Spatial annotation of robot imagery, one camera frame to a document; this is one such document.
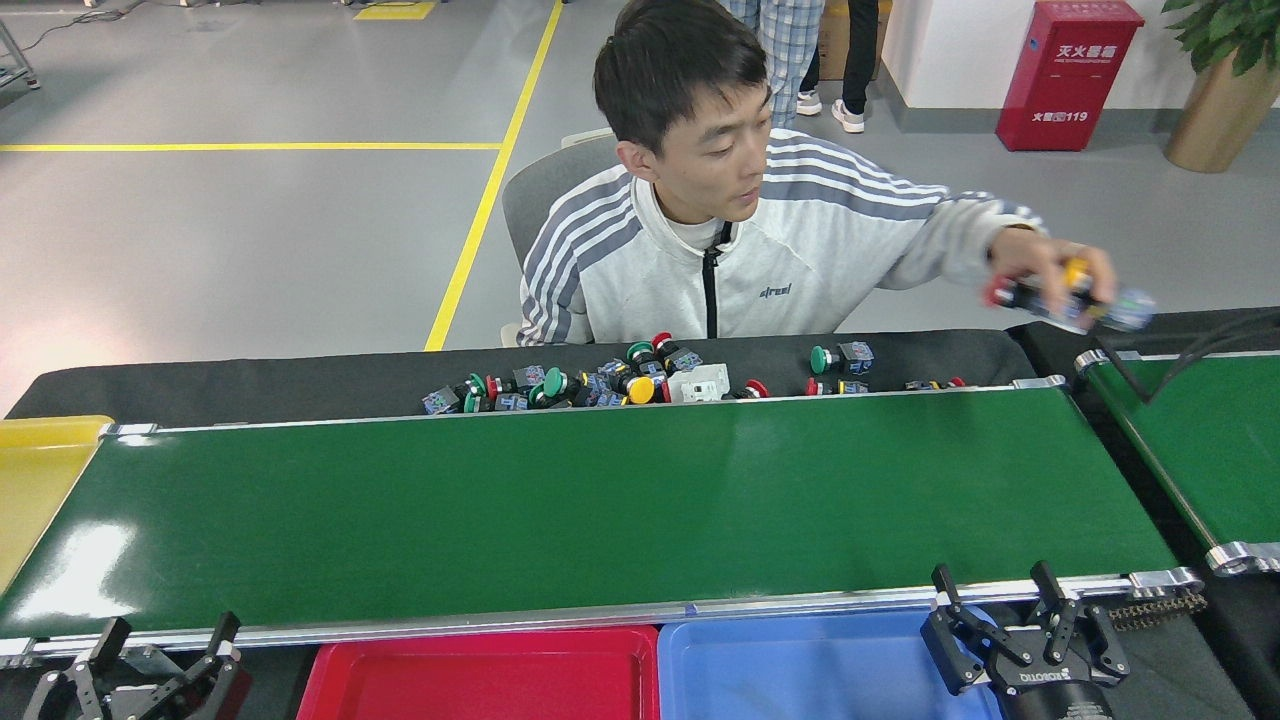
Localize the short green conveyor belt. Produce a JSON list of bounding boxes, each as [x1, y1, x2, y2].
[[1075, 348, 1280, 578]]

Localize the standing person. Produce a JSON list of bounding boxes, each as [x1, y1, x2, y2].
[[722, 0, 826, 131], [797, 0, 881, 134]]

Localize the potted plant in gold pot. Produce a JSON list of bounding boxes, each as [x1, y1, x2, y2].
[[1160, 0, 1280, 174]]

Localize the black drive chain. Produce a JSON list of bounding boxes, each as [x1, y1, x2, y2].
[[1108, 590, 1209, 633]]

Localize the metal rack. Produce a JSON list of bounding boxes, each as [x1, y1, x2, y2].
[[0, 20, 41, 101]]

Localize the green mushroom button switch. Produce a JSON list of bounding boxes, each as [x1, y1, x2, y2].
[[809, 341, 875, 377], [530, 367, 586, 409]]

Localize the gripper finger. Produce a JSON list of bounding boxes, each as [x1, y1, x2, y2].
[[135, 611, 251, 720], [22, 617, 133, 720]]

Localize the red fire extinguisher box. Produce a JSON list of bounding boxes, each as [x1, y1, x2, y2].
[[995, 0, 1146, 153]]

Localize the seated person's left hand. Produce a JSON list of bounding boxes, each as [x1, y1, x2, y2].
[[985, 228, 1116, 321]]

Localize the thick black cable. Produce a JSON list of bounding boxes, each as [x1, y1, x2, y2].
[[1090, 308, 1280, 406]]

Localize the seated person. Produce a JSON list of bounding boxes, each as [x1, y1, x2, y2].
[[515, 0, 1156, 346]]

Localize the yellow plastic tray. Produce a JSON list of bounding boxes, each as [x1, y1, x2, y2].
[[0, 415, 116, 596]]

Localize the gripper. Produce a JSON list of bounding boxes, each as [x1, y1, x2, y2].
[[920, 560, 1131, 720]]

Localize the switch with blue block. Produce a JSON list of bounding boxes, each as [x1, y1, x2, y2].
[[583, 358, 631, 407]]

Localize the cardboard box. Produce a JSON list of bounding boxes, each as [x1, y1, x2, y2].
[[817, 0, 894, 81]]

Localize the yellow push button switch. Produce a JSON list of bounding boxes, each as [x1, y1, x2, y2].
[[610, 372, 669, 406], [1060, 258, 1158, 336]]

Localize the blue plastic tray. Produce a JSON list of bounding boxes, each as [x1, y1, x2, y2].
[[657, 608, 1006, 720]]

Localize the red plastic tray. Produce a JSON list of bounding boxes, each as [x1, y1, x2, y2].
[[297, 625, 661, 720]]

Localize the long green conveyor belt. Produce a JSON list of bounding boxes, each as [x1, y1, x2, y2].
[[0, 378, 1206, 666]]

